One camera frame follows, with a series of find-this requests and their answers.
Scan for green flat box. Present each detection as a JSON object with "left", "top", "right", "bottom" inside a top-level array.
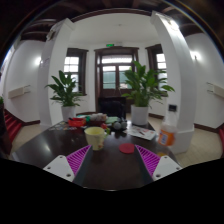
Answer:
[{"left": 105, "top": 115, "right": 121, "bottom": 125}]

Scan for dark framed window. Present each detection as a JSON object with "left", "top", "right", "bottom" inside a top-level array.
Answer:
[
  {"left": 145, "top": 44, "right": 168, "bottom": 98},
  {"left": 63, "top": 48, "right": 89, "bottom": 96}
]

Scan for pale yellow mug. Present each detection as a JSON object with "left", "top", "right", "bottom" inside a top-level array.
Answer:
[{"left": 83, "top": 126, "right": 111, "bottom": 152}]

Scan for red carpeted stairs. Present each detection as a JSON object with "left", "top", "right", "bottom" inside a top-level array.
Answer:
[{"left": 3, "top": 108, "right": 24, "bottom": 143}]

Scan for orange drink bottle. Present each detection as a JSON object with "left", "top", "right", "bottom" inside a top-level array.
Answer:
[{"left": 157, "top": 104, "right": 179, "bottom": 148}]

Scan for dark wooden glazed door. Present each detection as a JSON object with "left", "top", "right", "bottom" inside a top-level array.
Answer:
[{"left": 94, "top": 46, "right": 140, "bottom": 113}]

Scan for small potted plant white pot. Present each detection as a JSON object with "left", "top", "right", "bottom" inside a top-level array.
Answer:
[{"left": 44, "top": 69, "right": 84, "bottom": 123}]

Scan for white printed leaflet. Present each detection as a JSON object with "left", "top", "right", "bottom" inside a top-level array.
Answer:
[{"left": 125, "top": 125, "right": 158, "bottom": 141}]

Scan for small red green toy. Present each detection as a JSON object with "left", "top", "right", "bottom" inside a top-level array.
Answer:
[{"left": 101, "top": 123, "right": 112, "bottom": 135}]

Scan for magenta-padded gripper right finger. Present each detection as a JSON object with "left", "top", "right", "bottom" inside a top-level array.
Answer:
[{"left": 134, "top": 144, "right": 183, "bottom": 183}]

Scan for red round coaster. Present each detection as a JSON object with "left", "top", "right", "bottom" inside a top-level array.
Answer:
[{"left": 118, "top": 143, "right": 136, "bottom": 155}]

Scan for large potted plant white pot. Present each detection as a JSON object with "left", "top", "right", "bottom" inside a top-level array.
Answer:
[{"left": 121, "top": 60, "right": 176, "bottom": 127}]

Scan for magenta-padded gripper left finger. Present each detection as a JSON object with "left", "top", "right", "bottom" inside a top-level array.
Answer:
[{"left": 42, "top": 144, "right": 93, "bottom": 184}]

